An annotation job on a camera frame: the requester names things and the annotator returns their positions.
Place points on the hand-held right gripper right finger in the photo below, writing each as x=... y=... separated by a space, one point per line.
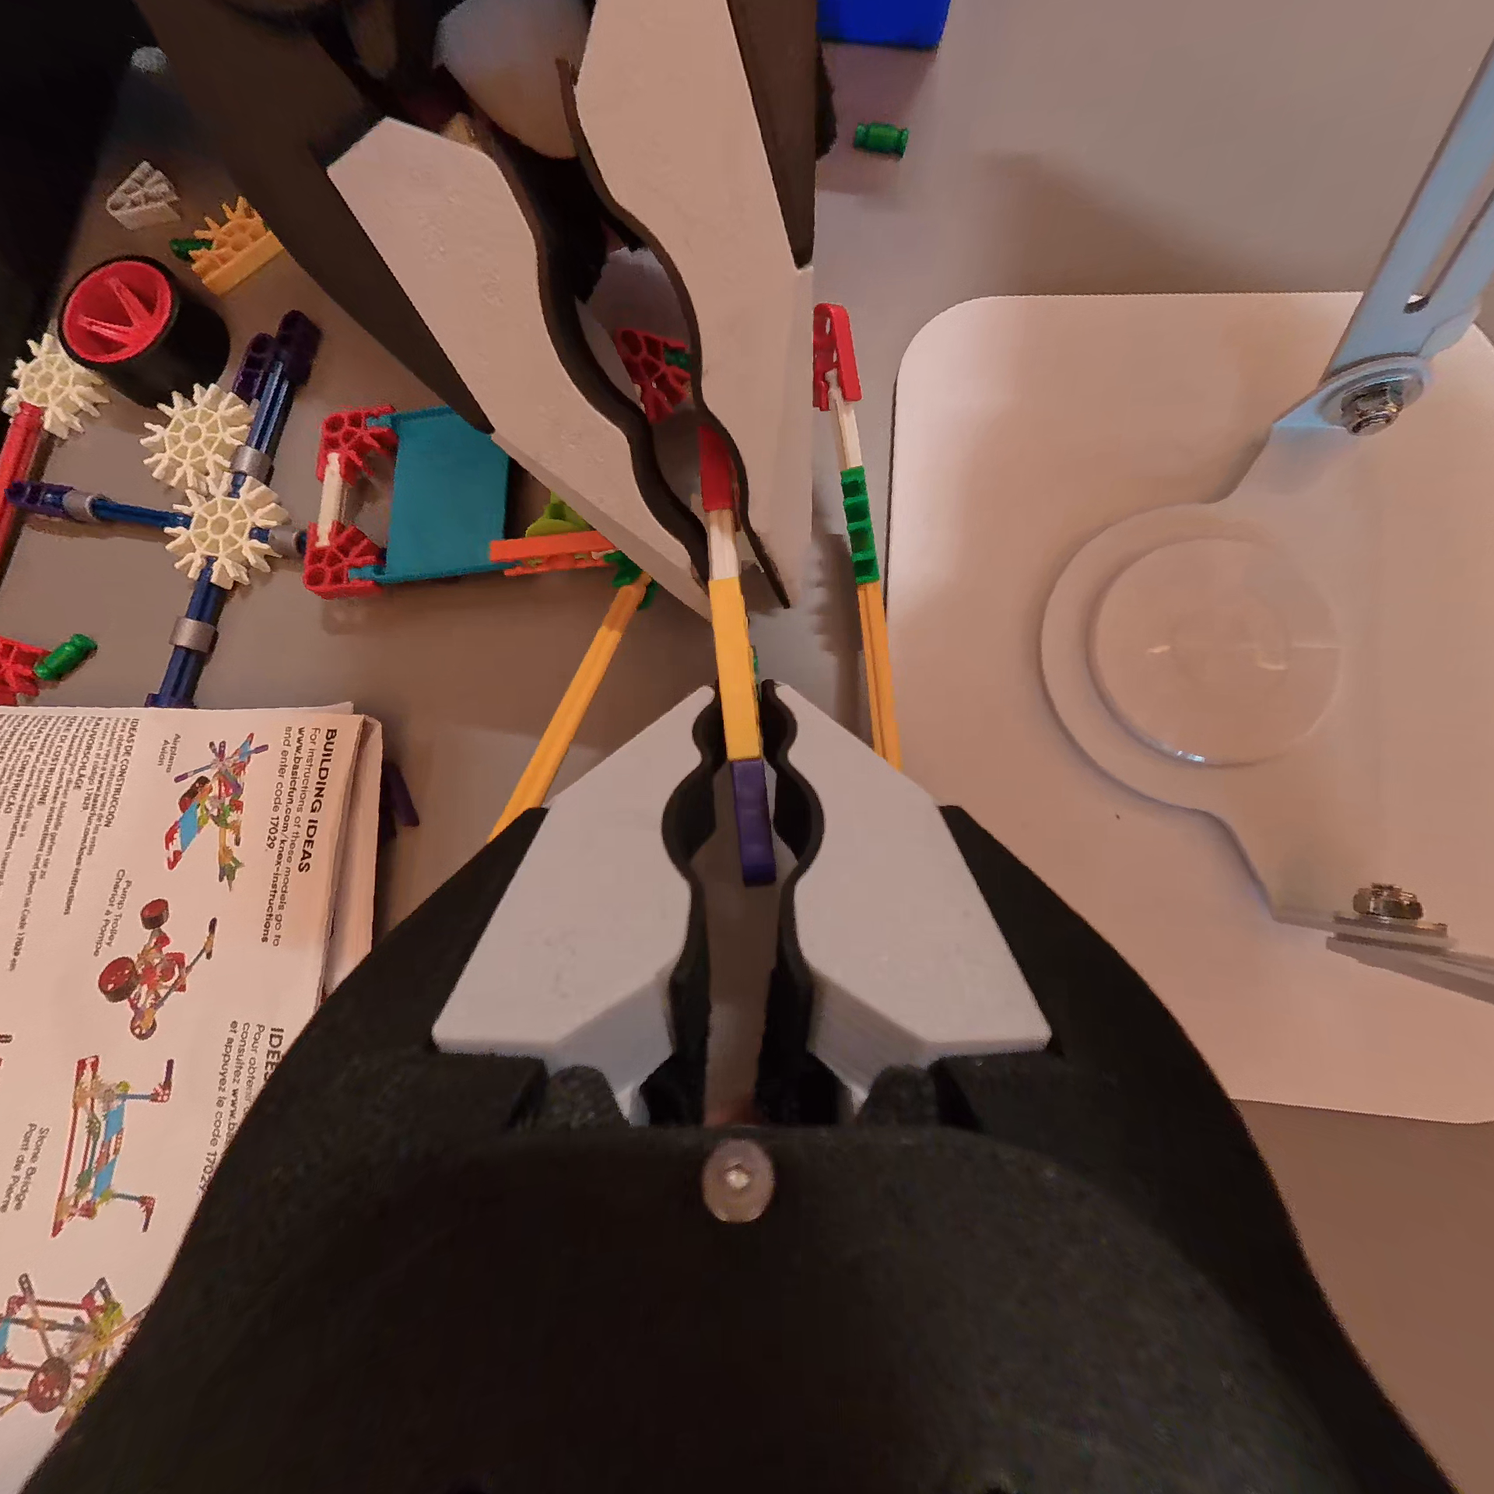
x=922 y=933

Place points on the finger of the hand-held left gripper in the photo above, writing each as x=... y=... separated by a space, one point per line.
x=466 y=268
x=724 y=233

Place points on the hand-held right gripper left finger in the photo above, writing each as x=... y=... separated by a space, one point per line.
x=571 y=933

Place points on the colourful construction toy model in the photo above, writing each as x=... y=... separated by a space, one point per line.
x=450 y=501

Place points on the yellow connector with green rods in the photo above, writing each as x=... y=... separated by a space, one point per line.
x=239 y=251

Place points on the green short toy rod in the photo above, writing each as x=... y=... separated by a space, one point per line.
x=66 y=656
x=881 y=138

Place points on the white toy booklet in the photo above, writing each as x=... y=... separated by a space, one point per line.
x=354 y=839

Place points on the blue plastic box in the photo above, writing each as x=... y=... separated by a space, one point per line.
x=881 y=21

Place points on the red wheel with black tyre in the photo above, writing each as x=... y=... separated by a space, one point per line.
x=116 y=309

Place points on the blue rod cross assembly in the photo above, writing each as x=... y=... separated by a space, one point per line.
x=228 y=530

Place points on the white book stand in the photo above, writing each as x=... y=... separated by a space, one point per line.
x=993 y=524

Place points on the illustrated toy leaflet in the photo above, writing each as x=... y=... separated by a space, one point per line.
x=151 y=992

